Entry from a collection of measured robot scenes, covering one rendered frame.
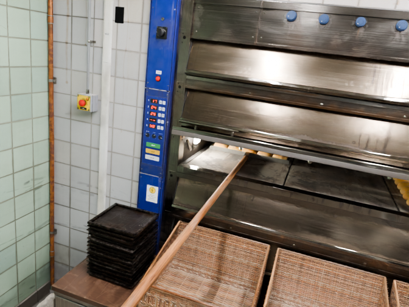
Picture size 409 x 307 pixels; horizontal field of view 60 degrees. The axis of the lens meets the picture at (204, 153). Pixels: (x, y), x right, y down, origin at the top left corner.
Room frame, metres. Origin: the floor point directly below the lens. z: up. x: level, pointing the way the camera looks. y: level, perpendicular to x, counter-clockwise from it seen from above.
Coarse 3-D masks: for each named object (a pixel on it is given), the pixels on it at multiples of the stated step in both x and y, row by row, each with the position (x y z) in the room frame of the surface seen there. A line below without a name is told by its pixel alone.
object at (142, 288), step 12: (228, 180) 1.73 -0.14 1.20; (216, 192) 1.54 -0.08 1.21; (204, 204) 1.41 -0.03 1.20; (192, 228) 1.19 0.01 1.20; (180, 240) 1.09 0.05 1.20; (168, 252) 1.00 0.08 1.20; (156, 264) 0.93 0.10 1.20; (156, 276) 0.89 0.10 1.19; (144, 288) 0.82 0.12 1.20; (132, 300) 0.77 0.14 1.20
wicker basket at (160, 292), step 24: (168, 240) 1.74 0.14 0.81; (192, 240) 1.85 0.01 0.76; (216, 240) 1.82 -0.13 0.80; (240, 240) 1.79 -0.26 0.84; (168, 264) 1.78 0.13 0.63; (192, 264) 1.80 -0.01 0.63; (216, 264) 1.78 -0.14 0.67; (240, 264) 1.75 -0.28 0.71; (264, 264) 1.61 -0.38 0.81; (168, 288) 1.62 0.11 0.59; (192, 288) 1.65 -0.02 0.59; (216, 288) 1.67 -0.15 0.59; (240, 288) 1.70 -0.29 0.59
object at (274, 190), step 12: (180, 168) 1.94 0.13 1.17; (192, 168) 1.93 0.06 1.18; (204, 168) 1.96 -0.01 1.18; (216, 180) 1.88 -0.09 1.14; (240, 180) 1.84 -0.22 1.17; (252, 180) 1.85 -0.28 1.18; (276, 192) 1.78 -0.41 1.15; (288, 192) 1.76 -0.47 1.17; (300, 192) 1.75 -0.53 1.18; (312, 192) 1.77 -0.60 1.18; (324, 204) 1.71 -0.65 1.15; (336, 204) 1.69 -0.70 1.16; (348, 204) 1.67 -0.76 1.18; (360, 204) 1.69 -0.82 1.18; (372, 216) 1.64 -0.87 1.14; (384, 216) 1.62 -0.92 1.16; (396, 216) 1.61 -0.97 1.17; (408, 216) 1.60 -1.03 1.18
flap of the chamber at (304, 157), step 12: (180, 132) 1.80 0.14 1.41; (228, 144) 1.72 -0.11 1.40; (240, 144) 1.70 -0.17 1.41; (252, 144) 1.69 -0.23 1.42; (288, 156) 1.63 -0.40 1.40; (300, 156) 1.62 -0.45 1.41; (348, 168) 1.55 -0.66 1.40; (360, 168) 1.54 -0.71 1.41; (372, 168) 1.52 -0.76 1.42; (408, 180) 1.48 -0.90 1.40
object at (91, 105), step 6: (78, 96) 2.07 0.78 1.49; (84, 96) 2.05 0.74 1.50; (90, 96) 2.05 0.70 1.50; (96, 96) 2.09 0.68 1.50; (78, 102) 2.07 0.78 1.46; (90, 102) 2.05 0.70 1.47; (96, 102) 2.09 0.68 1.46; (78, 108) 2.07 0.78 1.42; (84, 108) 2.05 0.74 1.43; (90, 108) 2.05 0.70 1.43; (96, 108) 2.10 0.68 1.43
